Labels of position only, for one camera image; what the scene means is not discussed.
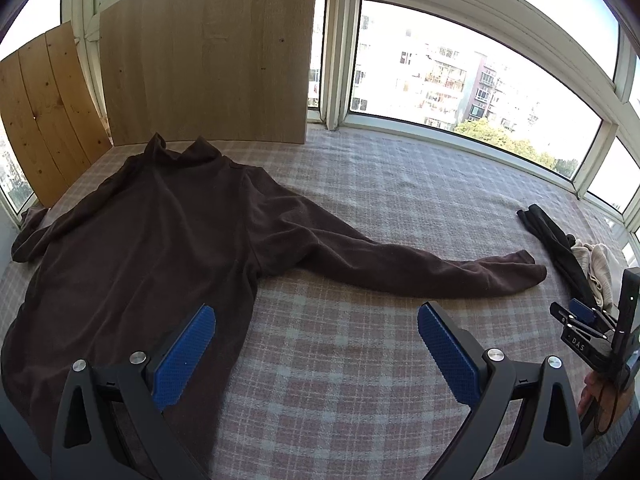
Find pine plank board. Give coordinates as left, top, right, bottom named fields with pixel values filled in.
left=0, top=21, right=113, bottom=209

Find brown fleece sweater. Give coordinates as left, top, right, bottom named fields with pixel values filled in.
left=0, top=132, right=548, bottom=480

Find person's right hand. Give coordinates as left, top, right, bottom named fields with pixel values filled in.
left=577, top=370, right=632, bottom=436

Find white window frame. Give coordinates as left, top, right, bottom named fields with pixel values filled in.
left=0, top=0, right=640, bottom=261

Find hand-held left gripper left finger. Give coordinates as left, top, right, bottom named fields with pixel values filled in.
left=51, top=302, right=217, bottom=480

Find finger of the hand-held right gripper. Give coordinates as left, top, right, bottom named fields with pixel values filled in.
left=570, top=297, right=618, bottom=335
left=549, top=301, right=608, bottom=342

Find beige folded sweater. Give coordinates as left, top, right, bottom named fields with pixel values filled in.
left=570, top=239, right=617, bottom=311

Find apartment buildings outside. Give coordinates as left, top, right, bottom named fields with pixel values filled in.
left=350, top=15, right=546, bottom=133

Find pink plaid blanket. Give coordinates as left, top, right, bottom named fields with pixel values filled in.
left=0, top=127, right=640, bottom=480

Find black cable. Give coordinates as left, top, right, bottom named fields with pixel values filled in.
left=590, top=382, right=628, bottom=436

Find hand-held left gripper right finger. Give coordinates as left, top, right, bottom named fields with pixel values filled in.
left=417, top=301, right=585, bottom=480

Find light oak wood board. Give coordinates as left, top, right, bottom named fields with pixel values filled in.
left=98, top=0, right=320, bottom=147

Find black folded garment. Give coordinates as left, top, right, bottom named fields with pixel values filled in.
left=516, top=203, right=608, bottom=311

